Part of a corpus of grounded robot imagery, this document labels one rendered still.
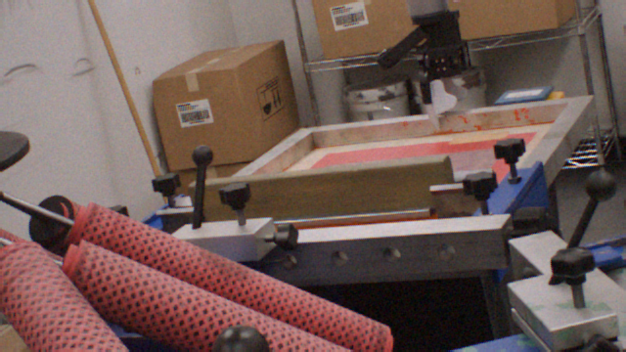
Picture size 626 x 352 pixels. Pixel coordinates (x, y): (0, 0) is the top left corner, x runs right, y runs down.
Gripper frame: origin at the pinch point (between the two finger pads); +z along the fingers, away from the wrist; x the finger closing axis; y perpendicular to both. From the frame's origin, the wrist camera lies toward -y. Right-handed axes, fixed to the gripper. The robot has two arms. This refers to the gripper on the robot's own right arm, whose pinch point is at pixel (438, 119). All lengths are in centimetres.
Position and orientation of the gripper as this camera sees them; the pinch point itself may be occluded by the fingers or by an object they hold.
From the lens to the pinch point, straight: 227.6
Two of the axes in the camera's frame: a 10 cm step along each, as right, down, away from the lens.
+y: 9.0, -0.9, -4.2
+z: 2.0, 9.5, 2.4
